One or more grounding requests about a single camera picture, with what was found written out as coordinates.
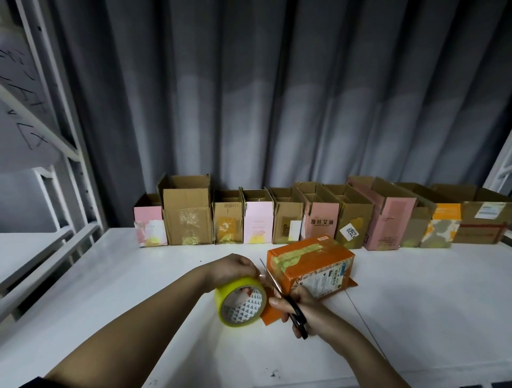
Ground person's right hand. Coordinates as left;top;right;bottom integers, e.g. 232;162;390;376
267;284;356;350

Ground person's left hand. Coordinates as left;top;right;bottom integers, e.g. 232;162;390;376
197;253;262;294

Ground yellow tape roll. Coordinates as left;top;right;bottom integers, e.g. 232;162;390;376
213;276;270;329

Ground black scissors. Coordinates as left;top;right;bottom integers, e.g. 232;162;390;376
258;256;310;341

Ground taped brown cardboard box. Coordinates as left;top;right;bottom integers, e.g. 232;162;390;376
211;189;246;246

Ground orange white patterned cardboard box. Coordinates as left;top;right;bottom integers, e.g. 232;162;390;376
259;234;358;327

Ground pink and yellow printed box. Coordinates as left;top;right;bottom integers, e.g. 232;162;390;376
241;188;276;246

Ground brown box with barcode label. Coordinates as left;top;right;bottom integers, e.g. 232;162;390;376
156;173;215;247

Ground brown box with white label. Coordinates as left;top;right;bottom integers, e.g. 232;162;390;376
267;186;307;246

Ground pink green printed cardboard box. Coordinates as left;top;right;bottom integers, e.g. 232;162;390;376
132;192;170;249

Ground pink lettered cardboard box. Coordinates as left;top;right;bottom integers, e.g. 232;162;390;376
293;181;342;241
346;175;419;252

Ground orange and white carton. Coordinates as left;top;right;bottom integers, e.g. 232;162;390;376
419;202;464;249

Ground person's left forearm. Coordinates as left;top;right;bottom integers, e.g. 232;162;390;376
43;264;219;388

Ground handwritten paper sheet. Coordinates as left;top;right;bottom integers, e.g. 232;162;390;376
0;19;58;123
0;102;62;174

